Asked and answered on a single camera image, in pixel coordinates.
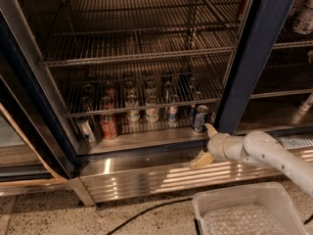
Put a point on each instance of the silver can right compartment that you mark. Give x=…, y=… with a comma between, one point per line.
x=306, y=104

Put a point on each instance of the upper wire fridge shelf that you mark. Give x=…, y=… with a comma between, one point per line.
x=106, y=31

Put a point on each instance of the blue silver redbull can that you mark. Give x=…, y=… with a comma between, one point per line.
x=172, y=112

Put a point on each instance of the stainless steel display fridge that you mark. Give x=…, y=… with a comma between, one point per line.
x=145, y=158

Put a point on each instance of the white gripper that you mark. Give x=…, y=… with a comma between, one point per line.
x=215, y=145

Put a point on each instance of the red cola can second row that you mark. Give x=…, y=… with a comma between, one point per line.
x=107, y=103

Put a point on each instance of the right compartment wire shelf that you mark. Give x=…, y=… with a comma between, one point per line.
x=289, y=68

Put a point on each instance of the white green can front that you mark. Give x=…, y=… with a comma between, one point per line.
x=132, y=104

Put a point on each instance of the white plastic bin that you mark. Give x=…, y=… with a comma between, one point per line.
x=254, y=209

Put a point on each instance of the red cola can front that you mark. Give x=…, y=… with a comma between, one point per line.
x=109, y=126

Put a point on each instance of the middle wire fridge shelf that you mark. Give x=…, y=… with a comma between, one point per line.
x=193, y=79

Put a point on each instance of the dark blue can front right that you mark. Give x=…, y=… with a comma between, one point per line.
x=200, y=118

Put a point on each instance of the white red can front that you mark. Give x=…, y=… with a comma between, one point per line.
x=152, y=112

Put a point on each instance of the can on right upper shelf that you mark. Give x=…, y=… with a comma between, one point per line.
x=303, y=23

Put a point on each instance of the wire fridge shelf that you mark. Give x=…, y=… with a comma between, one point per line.
x=193, y=79
x=106, y=31

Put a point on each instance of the open glass fridge door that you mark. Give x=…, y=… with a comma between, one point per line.
x=31, y=159

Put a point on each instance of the dark blue fridge door frame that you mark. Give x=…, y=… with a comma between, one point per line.
x=264, y=22

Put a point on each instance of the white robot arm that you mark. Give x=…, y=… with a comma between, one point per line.
x=259, y=149

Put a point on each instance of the silver can front left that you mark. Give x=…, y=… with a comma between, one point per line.
x=85, y=129

